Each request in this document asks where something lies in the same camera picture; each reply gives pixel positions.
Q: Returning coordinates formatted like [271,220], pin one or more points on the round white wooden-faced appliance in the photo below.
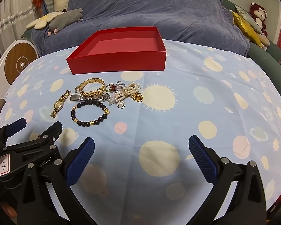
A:
[18,61]

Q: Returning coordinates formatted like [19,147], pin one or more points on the flower shaped pillow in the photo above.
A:
[41,21]

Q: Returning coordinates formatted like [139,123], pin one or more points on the silver cushion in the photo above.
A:
[247,17]

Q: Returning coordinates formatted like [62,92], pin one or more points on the red bow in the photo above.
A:
[38,0]

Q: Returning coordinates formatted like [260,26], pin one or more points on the gold cushion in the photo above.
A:
[242,25]

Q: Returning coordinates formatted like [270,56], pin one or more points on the grey-blue blanket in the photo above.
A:
[142,7]

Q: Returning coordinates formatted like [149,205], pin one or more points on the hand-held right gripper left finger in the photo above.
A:
[80,161]

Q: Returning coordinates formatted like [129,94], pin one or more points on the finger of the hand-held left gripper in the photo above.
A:
[52,131]
[16,126]

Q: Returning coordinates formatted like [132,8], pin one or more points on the red monkey plush toy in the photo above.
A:
[257,14]

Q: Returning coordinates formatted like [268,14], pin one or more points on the silver wrist watch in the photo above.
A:
[75,97]

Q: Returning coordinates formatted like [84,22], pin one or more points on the blue planet print tablecloth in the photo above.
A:
[178,121]

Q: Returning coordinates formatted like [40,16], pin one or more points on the green sofa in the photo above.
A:
[264,54]

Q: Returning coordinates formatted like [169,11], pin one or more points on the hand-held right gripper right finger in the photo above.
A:
[202,159]

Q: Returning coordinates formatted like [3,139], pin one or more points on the white curtain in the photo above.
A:
[14,7]

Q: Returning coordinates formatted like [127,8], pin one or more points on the grey plush toy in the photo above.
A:
[65,18]

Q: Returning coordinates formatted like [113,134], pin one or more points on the red cardboard box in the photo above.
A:
[117,63]

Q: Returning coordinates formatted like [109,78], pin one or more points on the gold wrist watch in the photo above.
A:
[58,103]

